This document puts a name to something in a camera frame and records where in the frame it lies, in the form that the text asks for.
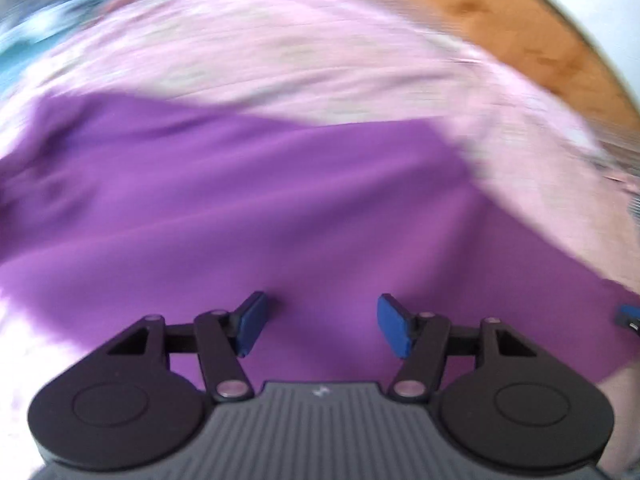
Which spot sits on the purple fleece garment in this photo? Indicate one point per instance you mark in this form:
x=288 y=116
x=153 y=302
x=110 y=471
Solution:
x=116 y=206

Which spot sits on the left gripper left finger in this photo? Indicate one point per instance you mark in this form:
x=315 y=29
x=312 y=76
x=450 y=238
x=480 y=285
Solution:
x=223 y=338

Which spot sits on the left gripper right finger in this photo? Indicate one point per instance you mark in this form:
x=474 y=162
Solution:
x=420 y=341

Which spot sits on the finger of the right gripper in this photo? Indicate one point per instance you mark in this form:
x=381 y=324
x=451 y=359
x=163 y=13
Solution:
x=628 y=317

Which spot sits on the wooden bed headboard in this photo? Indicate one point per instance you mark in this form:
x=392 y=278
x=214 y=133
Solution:
x=533 y=38

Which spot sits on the pink teddy bear quilt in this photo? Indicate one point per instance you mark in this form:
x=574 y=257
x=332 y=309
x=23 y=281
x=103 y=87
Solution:
x=327 y=63

